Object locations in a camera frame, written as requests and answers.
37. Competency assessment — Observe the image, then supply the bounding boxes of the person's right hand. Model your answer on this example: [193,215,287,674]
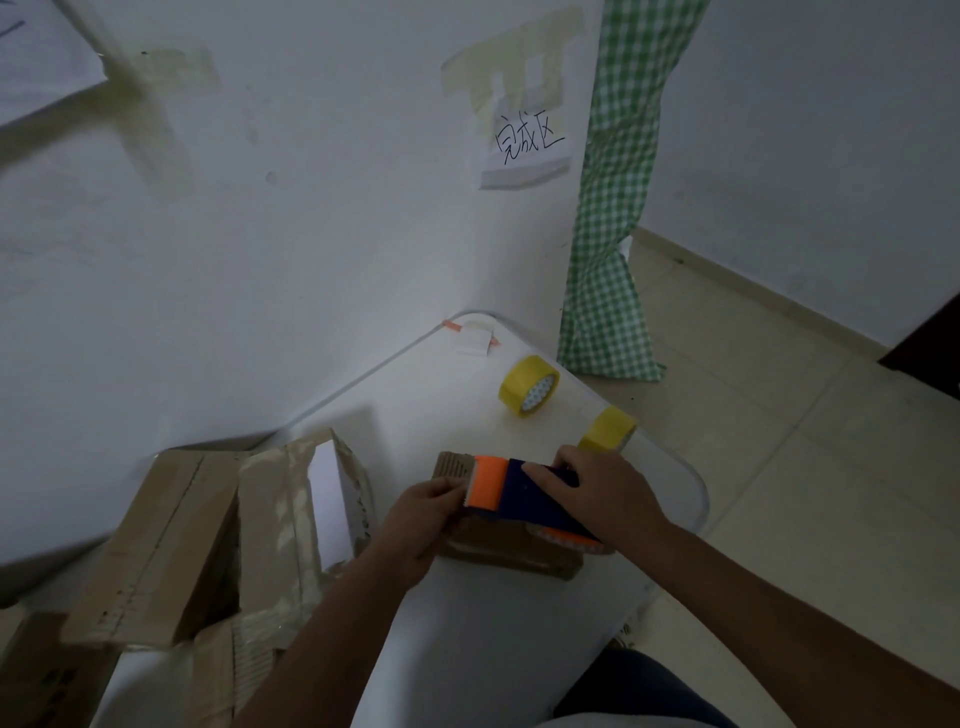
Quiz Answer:
[520,444,674,561]

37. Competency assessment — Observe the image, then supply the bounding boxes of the person's left hand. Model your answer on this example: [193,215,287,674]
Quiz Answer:
[372,477,470,592]

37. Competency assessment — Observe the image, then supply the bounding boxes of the orange and blue tape dispenser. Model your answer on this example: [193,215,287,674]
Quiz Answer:
[462,454,618,557]

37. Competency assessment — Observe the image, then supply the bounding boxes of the small brown cardboard box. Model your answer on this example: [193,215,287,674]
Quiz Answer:
[432,450,586,582]

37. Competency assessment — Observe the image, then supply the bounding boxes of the person's right forearm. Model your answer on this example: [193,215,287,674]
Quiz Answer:
[621,520,960,728]

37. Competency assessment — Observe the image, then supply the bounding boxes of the person's left forearm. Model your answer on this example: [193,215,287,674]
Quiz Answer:
[231,541,423,728]

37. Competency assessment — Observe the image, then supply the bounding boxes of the yellow packing tape roll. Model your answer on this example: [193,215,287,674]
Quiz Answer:
[498,354,561,419]
[576,405,639,454]

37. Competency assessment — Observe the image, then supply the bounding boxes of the small white paper slip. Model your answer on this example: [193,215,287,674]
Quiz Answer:
[441,318,501,358]

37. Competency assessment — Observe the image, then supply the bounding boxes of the taped brown cardboard box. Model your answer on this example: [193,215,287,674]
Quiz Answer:
[237,428,378,655]

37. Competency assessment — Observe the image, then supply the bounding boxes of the person's dark blue trouser leg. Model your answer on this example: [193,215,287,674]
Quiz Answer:
[549,647,742,728]

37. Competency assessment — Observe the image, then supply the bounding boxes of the green checked cloth curtain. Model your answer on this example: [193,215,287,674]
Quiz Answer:
[555,0,712,384]

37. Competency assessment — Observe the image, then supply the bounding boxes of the corrugated brown cardboard box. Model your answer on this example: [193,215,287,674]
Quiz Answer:
[189,613,282,728]

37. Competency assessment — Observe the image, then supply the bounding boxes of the long flat brown cardboard box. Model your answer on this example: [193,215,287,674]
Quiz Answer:
[59,447,250,651]

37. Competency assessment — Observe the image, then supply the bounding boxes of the white handwritten paper note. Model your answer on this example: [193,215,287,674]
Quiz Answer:
[478,96,577,192]

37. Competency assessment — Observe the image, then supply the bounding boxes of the yellowish tape strips on note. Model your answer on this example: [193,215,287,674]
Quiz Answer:
[439,4,588,130]

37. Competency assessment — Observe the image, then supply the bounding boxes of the dark brown cardboard box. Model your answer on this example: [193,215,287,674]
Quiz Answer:
[0,610,123,728]

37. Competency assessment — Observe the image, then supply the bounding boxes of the yellowish tape strips on sheet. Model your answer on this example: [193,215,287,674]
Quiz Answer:
[0,45,224,202]

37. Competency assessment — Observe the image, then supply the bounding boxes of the large white paper sheet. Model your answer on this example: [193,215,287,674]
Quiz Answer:
[0,0,108,127]

